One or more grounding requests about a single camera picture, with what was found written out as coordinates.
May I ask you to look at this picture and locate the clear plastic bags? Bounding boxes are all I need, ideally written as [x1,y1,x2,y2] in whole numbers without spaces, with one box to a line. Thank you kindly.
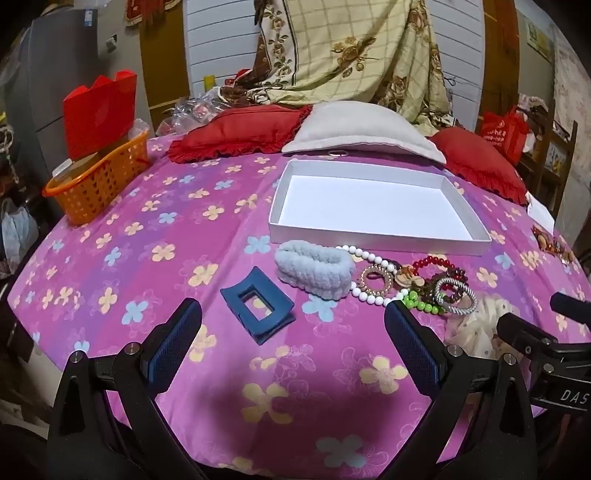
[157,88,232,137]

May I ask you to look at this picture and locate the brown cardboard box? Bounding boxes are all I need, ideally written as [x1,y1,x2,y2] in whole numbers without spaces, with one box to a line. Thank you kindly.
[52,134,134,178]

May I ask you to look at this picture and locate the gold spiral hair tie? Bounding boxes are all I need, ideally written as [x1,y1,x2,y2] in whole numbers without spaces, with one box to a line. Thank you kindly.
[358,264,397,296]

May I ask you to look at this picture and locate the yellow wall poster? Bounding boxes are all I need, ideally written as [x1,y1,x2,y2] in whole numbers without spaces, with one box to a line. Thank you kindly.
[526,21,555,61]

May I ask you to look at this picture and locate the silver grey rope hair tie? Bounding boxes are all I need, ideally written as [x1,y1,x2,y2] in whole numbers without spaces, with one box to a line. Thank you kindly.
[433,276,478,317]

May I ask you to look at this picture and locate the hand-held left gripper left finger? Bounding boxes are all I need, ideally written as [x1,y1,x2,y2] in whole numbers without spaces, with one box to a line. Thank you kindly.
[46,298,208,480]

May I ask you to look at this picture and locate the white bead bracelet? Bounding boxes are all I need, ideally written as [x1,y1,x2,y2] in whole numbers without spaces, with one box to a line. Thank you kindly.
[335,244,411,308]

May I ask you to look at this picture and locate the wooden door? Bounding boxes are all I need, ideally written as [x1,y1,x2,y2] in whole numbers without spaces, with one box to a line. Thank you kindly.
[139,0,190,123]

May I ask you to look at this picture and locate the white paper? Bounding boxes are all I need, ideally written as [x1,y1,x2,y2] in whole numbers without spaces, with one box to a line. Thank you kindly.
[526,193,555,232]

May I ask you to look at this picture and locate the cream dotted scrunchie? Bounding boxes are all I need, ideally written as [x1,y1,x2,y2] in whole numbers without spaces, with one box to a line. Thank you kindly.
[443,295,509,358]

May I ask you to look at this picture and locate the red ruffled pillow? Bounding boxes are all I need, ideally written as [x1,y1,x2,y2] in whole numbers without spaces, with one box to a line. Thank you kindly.
[427,127,528,206]
[167,104,314,164]

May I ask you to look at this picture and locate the red bead bracelet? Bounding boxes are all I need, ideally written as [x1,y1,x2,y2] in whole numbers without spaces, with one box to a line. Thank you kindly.
[412,255,465,282]

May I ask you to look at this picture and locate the purple floral bedsheet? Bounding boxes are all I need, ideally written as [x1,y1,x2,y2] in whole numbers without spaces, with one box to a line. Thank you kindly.
[9,134,591,467]

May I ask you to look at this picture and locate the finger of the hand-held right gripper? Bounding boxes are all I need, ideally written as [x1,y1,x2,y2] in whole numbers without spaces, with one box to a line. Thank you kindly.
[496,314,561,358]
[549,292,591,319]

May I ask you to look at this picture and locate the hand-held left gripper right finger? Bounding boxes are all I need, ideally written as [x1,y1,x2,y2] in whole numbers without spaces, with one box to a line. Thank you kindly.
[384,299,539,480]

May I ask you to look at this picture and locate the white shallow cardboard box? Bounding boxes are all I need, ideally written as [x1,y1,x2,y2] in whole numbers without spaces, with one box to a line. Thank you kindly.
[269,159,491,257]

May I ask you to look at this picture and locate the dark brown bead bracelet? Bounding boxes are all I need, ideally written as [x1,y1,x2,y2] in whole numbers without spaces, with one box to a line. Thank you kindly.
[418,274,467,301]

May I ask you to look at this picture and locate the grey fluffy scrunchie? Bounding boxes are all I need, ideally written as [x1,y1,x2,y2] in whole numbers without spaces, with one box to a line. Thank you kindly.
[274,240,355,292]

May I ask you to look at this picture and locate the grey pillow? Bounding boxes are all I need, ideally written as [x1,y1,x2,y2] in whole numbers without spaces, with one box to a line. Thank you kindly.
[281,100,447,164]

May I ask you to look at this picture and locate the dark blue hair claw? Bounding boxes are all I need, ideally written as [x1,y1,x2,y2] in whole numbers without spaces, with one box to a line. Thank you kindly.
[220,266,296,346]

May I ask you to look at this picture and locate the red paper bag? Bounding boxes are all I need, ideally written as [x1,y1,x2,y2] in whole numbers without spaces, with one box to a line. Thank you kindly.
[63,70,138,160]

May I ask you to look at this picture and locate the grey plastic bag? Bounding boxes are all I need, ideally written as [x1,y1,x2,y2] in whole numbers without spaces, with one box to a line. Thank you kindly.
[0,198,40,273]

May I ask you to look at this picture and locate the orange plastic basket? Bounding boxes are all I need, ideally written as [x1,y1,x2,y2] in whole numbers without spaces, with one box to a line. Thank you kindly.
[42,129,151,226]

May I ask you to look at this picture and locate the black hair tie with pendant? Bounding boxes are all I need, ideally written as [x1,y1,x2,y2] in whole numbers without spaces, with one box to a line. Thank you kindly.
[390,261,426,289]

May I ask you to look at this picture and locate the grey refrigerator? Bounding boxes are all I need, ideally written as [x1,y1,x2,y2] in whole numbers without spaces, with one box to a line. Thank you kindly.
[4,8,153,160]

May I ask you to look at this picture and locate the red fringed hanging decoration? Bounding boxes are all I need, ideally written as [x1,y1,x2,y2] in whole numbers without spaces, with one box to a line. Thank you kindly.
[127,0,185,26]

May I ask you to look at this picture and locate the wooden chair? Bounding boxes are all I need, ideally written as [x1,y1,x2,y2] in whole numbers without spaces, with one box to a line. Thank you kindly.
[517,97,578,217]

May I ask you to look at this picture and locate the green bead bracelet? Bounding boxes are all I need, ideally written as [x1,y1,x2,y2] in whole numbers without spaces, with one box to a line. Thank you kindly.
[402,290,446,315]

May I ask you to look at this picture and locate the red shopping bag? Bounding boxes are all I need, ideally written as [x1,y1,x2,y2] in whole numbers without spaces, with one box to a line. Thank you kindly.
[480,106,532,167]

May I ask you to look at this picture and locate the snack packet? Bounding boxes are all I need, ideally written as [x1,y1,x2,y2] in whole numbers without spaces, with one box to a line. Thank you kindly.
[531,224,575,265]

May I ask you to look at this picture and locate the cream floral checked blanket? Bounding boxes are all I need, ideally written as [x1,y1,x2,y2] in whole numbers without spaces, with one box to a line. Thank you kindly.
[221,0,455,137]

